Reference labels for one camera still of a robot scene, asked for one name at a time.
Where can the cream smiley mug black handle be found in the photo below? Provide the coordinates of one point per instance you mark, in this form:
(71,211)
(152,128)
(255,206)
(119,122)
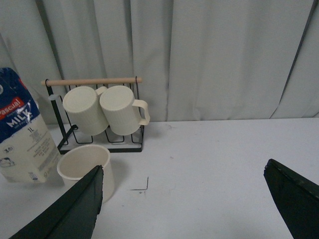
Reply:
(75,164)

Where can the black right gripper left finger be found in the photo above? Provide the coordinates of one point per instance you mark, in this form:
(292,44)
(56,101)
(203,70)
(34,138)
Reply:
(73,215)

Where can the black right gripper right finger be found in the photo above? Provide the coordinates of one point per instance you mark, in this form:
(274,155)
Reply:
(296,198)

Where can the cream ribbed mug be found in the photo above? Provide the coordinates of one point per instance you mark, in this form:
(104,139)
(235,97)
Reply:
(124,113)
(83,107)

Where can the right cream ribbed mug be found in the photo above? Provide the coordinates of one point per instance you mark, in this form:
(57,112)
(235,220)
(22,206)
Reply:
(124,113)

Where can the blue white milk carton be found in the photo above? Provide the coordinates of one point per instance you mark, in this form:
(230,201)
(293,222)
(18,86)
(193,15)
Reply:
(27,151)

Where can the left cream ribbed mug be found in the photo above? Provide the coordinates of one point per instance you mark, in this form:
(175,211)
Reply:
(83,107)

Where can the grey curtain backdrop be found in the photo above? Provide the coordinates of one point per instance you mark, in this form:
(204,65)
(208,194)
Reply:
(199,59)

